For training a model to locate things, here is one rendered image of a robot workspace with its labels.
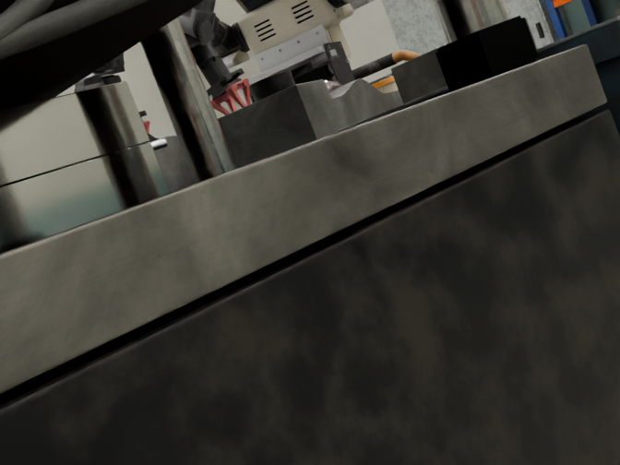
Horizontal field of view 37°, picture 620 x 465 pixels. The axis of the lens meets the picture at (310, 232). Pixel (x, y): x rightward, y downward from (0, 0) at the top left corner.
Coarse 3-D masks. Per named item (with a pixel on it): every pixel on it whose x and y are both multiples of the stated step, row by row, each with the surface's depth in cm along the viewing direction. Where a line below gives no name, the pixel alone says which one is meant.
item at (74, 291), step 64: (576, 64) 85; (384, 128) 64; (448, 128) 69; (512, 128) 75; (192, 192) 51; (256, 192) 55; (320, 192) 58; (384, 192) 63; (0, 256) 43; (64, 256) 45; (128, 256) 48; (192, 256) 50; (256, 256) 54; (0, 320) 42; (64, 320) 44; (128, 320) 47; (0, 384) 42
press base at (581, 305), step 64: (576, 128) 82; (448, 192) 68; (512, 192) 73; (576, 192) 80; (320, 256) 57; (384, 256) 61; (448, 256) 66; (512, 256) 71; (576, 256) 78; (192, 320) 50; (256, 320) 53; (320, 320) 56; (384, 320) 60; (448, 320) 64; (512, 320) 70; (576, 320) 76; (64, 384) 44; (128, 384) 46; (192, 384) 49; (256, 384) 52; (320, 384) 55; (384, 384) 59; (448, 384) 63; (512, 384) 68; (576, 384) 74; (0, 448) 41; (64, 448) 43; (128, 448) 45; (192, 448) 48; (256, 448) 51; (320, 448) 54; (384, 448) 58; (448, 448) 62; (512, 448) 66; (576, 448) 72
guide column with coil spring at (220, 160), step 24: (168, 24) 112; (144, 48) 113; (168, 48) 112; (168, 72) 112; (192, 72) 113; (168, 96) 113; (192, 96) 112; (192, 120) 112; (216, 120) 114; (192, 144) 113; (216, 144) 113; (192, 168) 114; (216, 168) 113
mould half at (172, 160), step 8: (168, 136) 192; (176, 136) 194; (168, 144) 192; (176, 144) 193; (160, 152) 190; (168, 152) 191; (176, 152) 193; (160, 160) 190; (168, 160) 191; (176, 160) 192; (184, 160) 194; (168, 168) 191; (176, 168) 192; (184, 168) 193; (168, 176) 190; (176, 176) 192; (184, 176) 193; (192, 176) 194; (168, 184) 190; (176, 184) 191; (184, 184) 192; (192, 184) 194
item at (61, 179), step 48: (96, 96) 116; (0, 144) 106; (48, 144) 110; (96, 144) 115; (144, 144) 120; (0, 192) 105; (48, 192) 109; (96, 192) 113; (144, 192) 118; (0, 240) 103
